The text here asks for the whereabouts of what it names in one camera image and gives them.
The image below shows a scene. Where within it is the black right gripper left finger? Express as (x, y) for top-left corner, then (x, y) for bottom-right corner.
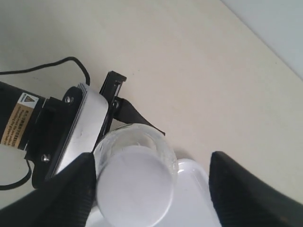
(0, 153), (97, 227)

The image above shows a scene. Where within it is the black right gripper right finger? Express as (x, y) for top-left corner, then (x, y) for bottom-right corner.
(208, 151), (303, 227)

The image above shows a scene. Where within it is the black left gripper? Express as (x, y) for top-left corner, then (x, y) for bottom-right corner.
(25, 71), (165, 189)

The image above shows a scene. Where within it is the clear Gatorade plastic bottle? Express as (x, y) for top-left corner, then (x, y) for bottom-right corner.
(94, 123), (178, 227)

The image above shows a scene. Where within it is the white bottle cap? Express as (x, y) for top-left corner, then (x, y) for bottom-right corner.
(96, 146), (174, 227)

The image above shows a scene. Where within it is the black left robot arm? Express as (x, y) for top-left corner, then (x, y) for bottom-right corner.
(0, 71), (165, 191)

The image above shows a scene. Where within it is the white rectangular plastic tray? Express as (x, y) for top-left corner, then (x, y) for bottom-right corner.
(87, 159), (220, 227)

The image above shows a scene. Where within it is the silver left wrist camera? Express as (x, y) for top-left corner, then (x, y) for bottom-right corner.
(52, 83), (108, 176)

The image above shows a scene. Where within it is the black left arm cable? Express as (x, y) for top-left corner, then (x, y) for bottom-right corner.
(0, 56), (91, 191)

